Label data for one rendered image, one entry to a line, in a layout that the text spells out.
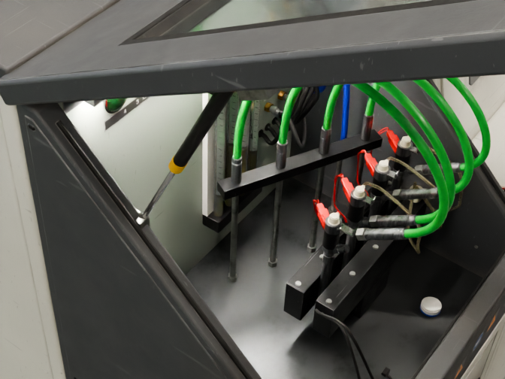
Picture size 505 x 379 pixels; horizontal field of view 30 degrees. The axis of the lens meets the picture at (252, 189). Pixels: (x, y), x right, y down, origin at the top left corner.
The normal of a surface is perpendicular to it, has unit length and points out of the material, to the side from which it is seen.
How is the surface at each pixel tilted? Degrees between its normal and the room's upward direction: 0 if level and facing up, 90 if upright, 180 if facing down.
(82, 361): 90
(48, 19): 0
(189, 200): 90
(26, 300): 90
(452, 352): 0
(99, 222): 90
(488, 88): 76
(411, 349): 0
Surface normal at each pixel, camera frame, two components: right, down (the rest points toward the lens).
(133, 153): 0.81, 0.44
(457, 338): 0.04, -0.70
